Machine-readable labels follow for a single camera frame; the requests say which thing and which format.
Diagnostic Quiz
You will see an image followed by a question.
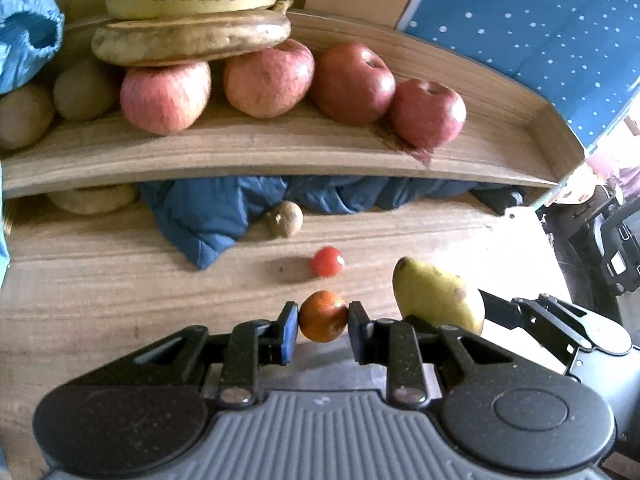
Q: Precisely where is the small tangerine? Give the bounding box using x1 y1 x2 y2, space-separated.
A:
298 290 349 343

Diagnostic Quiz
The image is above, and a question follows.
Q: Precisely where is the green yellow pear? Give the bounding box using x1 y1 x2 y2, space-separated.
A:
392 256 486 337

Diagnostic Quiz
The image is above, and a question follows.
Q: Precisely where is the red apple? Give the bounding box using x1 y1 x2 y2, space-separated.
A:
389 79 467 150
120 60 212 136
223 39 316 119
307 42 397 127

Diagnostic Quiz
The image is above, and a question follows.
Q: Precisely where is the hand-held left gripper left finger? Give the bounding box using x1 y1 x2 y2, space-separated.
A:
100 301 301 408

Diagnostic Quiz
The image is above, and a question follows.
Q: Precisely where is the brown kiwi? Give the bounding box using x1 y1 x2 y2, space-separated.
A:
0 82 56 151
53 58 123 122

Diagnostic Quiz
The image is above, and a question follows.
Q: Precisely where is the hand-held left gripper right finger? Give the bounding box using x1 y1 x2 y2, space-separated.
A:
347 301 551 408

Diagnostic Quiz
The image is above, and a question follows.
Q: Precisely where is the yellow banana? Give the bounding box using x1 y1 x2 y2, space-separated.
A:
105 0 279 21

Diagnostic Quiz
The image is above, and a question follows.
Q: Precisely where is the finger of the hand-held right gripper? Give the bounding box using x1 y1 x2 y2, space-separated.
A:
477 287 592 367

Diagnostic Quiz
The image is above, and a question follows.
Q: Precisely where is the dark blue jacket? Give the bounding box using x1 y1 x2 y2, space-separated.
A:
137 175 526 271

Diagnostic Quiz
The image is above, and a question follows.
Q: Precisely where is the black plastic equipment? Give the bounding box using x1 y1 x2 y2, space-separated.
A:
545 195 640 311

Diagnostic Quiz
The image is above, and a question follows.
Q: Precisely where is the small brown round fruit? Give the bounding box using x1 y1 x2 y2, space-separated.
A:
265 201 304 238

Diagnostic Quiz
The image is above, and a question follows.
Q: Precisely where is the brownish spotted banana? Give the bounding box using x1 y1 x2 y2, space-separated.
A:
91 9 292 67

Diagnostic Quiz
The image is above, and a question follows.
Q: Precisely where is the light blue cloth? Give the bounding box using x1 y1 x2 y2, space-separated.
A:
0 0 66 96

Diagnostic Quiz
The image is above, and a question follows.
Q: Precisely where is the pale tan round fruit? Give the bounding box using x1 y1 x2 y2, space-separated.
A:
47 185 138 216

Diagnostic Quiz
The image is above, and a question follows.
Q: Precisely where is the red cherry tomato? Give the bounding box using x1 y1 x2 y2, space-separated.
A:
310 246 345 278

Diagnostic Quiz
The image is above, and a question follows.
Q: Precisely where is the blue white dotted cloth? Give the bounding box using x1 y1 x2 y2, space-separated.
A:
395 0 640 153

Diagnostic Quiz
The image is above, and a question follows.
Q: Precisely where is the wooden shelf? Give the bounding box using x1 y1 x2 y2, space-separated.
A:
0 10 583 198

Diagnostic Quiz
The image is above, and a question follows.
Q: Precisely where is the pink patterned cloth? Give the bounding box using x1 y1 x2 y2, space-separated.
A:
557 150 640 206

